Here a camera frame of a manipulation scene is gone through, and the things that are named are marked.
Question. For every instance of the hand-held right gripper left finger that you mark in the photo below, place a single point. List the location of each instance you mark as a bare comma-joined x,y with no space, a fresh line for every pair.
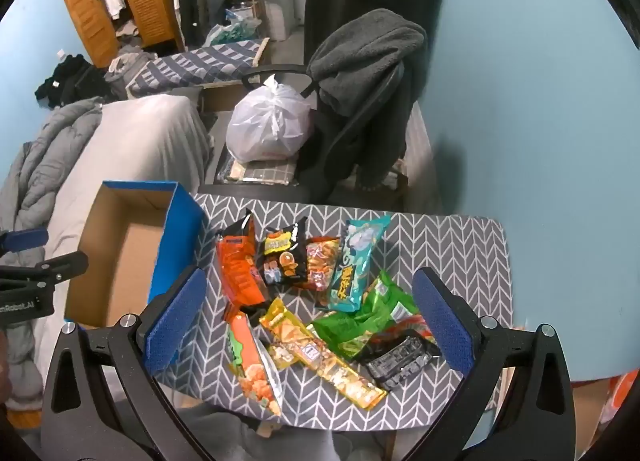
175,323

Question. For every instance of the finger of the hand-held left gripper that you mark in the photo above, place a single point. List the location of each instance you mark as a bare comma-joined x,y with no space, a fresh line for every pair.
55,268
25,240

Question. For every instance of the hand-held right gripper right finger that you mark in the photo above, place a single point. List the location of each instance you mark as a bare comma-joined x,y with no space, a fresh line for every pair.
445,323

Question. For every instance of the red orange snack packet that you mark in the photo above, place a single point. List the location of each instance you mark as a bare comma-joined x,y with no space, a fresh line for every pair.
405,327

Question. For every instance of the black silver snack packet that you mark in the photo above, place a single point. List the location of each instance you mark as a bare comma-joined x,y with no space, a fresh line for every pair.
400,361

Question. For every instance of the orange green snack packet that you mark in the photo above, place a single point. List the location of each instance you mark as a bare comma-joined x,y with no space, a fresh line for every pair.
250,366

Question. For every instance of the orange snack packet black top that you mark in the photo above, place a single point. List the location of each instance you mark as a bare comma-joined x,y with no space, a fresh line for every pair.
240,266

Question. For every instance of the blue cardboard box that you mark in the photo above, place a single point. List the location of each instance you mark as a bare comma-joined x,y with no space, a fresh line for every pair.
180,236

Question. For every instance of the teal snack packet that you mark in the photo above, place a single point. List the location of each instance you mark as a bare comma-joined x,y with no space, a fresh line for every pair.
355,261

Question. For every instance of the black snack packet yellow label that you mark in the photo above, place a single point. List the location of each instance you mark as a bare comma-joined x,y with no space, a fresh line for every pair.
282,253

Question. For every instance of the long yellow snack packet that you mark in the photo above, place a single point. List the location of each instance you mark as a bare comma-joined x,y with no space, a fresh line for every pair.
320,358

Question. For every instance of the red stick snack packet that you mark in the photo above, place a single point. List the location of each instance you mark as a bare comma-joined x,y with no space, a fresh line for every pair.
320,263

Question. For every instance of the grey duvet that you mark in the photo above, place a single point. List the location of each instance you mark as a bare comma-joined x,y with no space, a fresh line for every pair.
35,176

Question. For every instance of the grey chevron tablecloth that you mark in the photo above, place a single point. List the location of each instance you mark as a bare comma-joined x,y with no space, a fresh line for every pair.
450,251

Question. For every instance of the bed with grey sheet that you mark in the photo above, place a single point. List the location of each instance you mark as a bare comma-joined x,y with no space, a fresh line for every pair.
140,141

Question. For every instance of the black clothes pile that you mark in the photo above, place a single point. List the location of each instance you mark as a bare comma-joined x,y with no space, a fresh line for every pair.
70,81

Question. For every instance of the checked seat cushion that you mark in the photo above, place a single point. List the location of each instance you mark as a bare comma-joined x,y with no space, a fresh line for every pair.
260,171

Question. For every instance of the orange packaging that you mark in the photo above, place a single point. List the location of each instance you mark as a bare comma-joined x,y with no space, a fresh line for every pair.
617,396

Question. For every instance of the grey clothes pile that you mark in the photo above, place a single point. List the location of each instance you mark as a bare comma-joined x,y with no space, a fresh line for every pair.
127,63

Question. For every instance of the black office chair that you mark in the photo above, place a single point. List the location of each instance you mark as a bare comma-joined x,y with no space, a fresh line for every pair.
345,141

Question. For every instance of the white plastic bag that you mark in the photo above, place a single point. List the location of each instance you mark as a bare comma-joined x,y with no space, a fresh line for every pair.
270,121

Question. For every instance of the brown cardboard base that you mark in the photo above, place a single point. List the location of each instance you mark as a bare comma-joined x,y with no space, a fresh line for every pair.
222,98

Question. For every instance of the checked blue mattress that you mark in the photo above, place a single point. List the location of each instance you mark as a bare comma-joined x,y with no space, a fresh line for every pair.
200,63

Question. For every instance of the dark hanging clothes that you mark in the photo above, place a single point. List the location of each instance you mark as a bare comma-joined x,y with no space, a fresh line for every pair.
200,1

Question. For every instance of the green plastic bag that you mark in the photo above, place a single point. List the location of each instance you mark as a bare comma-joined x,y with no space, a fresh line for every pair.
235,31

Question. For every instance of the white appliance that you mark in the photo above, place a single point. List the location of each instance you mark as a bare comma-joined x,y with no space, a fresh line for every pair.
277,18

